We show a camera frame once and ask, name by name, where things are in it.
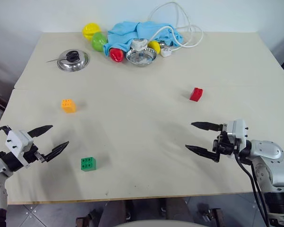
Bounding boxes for red toy bell pepper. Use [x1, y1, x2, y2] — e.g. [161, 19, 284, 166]
[109, 48, 124, 63]

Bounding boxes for stainless steel bowl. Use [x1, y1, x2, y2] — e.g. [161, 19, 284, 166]
[125, 47, 158, 68]

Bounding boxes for black handled scissors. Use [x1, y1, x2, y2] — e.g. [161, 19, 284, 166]
[46, 50, 80, 63]

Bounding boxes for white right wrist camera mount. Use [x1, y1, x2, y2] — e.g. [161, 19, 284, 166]
[223, 119, 249, 149]

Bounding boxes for white power cable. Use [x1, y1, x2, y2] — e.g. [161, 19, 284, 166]
[145, 1, 204, 50]

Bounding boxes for steel pot lid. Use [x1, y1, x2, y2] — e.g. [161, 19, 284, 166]
[57, 49, 90, 72]

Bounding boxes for yellow plastic ball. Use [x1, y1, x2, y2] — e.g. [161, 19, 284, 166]
[82, 22, 102, 41]

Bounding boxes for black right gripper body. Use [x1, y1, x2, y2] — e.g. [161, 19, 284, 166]
[213, 124, 242, 157]

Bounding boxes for red toy brick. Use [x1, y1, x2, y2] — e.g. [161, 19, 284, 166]
[189, 87, 204, 102]

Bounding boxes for light blue cloth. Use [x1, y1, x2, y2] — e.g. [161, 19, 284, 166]
[102, 21, 184, 58]

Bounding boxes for yellow toy lemon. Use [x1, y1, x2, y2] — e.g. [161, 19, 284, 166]
[147, 40, 161, 55]

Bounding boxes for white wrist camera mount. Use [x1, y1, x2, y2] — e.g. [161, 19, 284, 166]
[223, 119, 249, 149]
[5, 129, 35, 166]

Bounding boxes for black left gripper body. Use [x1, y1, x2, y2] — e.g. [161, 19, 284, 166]
[23, 143, 44, 164]

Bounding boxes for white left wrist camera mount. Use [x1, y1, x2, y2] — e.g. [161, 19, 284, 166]
[5, 129, 35, 166]

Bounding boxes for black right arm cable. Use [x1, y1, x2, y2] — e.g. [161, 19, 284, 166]
[234, 153, 271, 227]

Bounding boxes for green toy brick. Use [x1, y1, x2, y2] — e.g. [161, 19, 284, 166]
[80, 157, 97, 171]

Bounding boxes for dark rounded shape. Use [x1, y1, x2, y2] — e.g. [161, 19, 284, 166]
[165, 198, 189, 222]
[101, 200, 133, 222]

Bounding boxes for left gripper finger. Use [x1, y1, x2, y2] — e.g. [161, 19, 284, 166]
[41, 141, 70, 163]
[28, 125, 54, 139]

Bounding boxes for orange toy brick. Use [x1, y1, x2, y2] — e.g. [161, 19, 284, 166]
[61, 99, 77, 114]

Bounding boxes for green plastic ball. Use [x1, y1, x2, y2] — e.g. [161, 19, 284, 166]
[91, 32, 108, 51]

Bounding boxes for white power plug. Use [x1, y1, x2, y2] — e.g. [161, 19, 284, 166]
[160, 46, 173, 58]

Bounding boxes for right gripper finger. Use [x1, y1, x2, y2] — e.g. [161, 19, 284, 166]
[191, 122, 222, 131]
[185, 144, 221, 163]

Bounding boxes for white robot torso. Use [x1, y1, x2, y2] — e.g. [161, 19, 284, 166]
[113, 219, 197, 227]

